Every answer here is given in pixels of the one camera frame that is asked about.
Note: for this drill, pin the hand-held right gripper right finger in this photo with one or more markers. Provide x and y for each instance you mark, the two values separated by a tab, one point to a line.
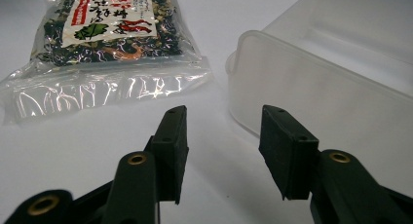
292	152

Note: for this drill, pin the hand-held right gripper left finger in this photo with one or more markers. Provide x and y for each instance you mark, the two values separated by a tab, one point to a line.
168	152

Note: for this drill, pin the translucent white plastic container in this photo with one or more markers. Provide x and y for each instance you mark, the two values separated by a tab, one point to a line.
324	81

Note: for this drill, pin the clear bag of dried seaweed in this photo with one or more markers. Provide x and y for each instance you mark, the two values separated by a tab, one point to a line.
107	48

